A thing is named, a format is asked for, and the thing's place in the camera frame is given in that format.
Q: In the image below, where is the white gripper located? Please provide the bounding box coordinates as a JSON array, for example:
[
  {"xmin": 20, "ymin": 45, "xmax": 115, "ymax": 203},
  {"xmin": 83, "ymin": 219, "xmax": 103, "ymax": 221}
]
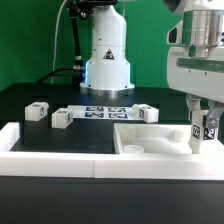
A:
[{"xmin": 167, "ymin": 47, "xmax": 224, "ymax": 129}]

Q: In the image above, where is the white square table top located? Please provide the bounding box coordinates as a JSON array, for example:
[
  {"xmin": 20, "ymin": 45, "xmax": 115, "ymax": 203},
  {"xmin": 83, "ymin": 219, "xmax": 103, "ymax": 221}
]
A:
[{"xmin": 112, "ymin": 123, "xmax": 224, "ymax": 155}]

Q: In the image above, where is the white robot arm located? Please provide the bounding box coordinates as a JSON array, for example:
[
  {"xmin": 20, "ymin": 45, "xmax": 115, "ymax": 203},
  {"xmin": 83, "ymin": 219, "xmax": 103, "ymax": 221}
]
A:
[{"xmin": 80, "ymin": 0, "xmax": 224, "ymax": 128}]

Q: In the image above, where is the white U-shaped obstacle fence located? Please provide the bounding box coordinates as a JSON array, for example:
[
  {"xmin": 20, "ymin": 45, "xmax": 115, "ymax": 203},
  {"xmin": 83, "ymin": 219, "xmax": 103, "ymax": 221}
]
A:
[{"xmin": 0, "ymin": 122, "xmax": 224, "ymax": 180}]

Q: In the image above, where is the white sheet with AprilTags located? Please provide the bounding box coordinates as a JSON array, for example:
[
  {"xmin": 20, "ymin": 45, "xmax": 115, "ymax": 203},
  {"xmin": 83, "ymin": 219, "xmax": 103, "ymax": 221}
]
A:
[{"xmin": 68, "ymin": 105, "xmax": 136, "ymax": 120}]

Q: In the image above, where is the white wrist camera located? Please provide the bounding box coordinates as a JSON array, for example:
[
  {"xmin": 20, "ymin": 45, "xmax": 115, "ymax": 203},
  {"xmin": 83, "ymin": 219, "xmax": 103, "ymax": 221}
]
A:
[{"xmin": 167, "ymin": 27, "xmax": 182, "ymax": 45}]

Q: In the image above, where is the black cable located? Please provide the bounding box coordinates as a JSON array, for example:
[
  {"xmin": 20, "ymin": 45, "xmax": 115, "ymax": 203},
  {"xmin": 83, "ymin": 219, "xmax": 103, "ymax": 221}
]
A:
[{"xmin": 35, "ymin": 67, "xmax": 83, "ymax": 84}]

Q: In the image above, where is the white cable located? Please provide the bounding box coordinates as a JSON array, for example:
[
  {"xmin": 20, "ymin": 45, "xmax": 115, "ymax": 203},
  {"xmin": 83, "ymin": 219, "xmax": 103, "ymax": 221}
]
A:
[{"xmin": 50, "ymin": 0, "xmax": 69, "ymax": 85}]

